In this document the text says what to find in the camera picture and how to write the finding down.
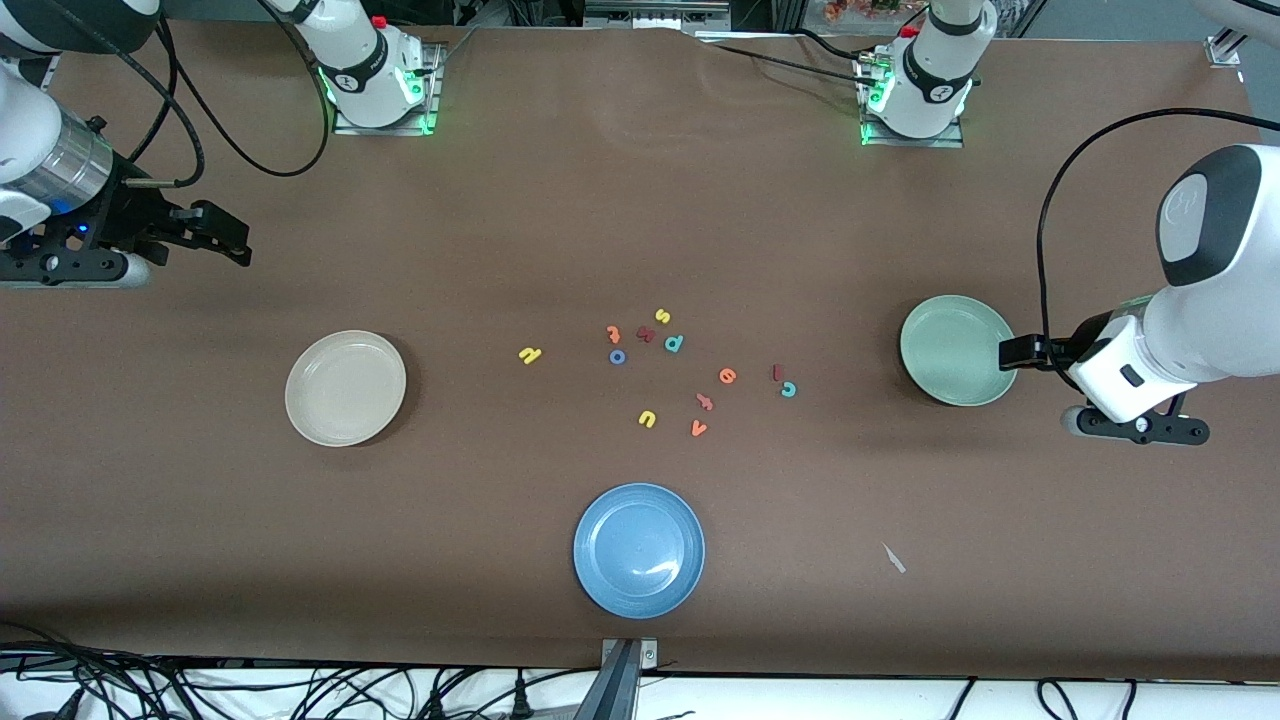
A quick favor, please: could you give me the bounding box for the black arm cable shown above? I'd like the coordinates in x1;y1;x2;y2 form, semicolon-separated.
1036;108;1280;381
60;0;207;189
160;0;333;179

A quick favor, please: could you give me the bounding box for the aluminium frame profile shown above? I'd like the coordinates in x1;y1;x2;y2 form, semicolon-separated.
1205;20;1256;69

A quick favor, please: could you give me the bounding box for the light green plate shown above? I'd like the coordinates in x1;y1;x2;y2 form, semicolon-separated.
899;294;1019;408

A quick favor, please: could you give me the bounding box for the beige brown plate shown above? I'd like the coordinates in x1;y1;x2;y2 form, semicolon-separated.
284;330;408;448

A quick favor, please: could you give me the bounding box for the blue plate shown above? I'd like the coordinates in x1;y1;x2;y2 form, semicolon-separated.
573;483;707;620

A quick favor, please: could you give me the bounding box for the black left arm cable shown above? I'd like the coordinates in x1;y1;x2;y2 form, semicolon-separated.
1036;108;1280;381

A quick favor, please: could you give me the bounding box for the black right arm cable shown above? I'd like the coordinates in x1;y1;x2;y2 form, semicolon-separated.
160;0;333;179
60;0;207;189

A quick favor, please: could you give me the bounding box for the grey power strip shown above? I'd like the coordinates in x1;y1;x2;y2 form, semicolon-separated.
583;0;733;31

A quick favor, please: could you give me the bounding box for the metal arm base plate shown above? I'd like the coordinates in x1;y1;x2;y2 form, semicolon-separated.
858;50;966;149
332;40;443;137

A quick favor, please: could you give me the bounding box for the metal camera bracket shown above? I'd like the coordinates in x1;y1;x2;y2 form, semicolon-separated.
598;637;661;720

